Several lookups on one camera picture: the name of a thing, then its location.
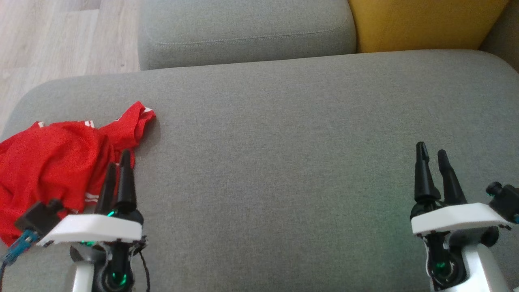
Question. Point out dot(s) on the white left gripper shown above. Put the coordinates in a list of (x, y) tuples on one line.
[(97, 229)]

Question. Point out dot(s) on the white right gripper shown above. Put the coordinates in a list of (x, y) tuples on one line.
[(454, 219)]

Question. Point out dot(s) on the red shorts with white band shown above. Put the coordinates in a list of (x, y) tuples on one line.
[(52, 166)]

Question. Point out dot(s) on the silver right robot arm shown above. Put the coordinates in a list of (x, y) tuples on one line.
[(484, 269)]

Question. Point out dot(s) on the large grey sofa seat cushion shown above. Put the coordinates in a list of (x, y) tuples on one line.
[(284, 162)]

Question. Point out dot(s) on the large yellow sofa back cushion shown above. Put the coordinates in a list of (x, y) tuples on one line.
[(417, 24)]

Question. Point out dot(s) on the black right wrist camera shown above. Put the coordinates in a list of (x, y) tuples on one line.
[(505, 200)]

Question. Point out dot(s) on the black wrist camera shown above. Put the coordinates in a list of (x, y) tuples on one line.
[(38, 217), (505, 200)]

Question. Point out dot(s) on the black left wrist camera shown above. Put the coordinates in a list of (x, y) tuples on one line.
[(38, 217)]

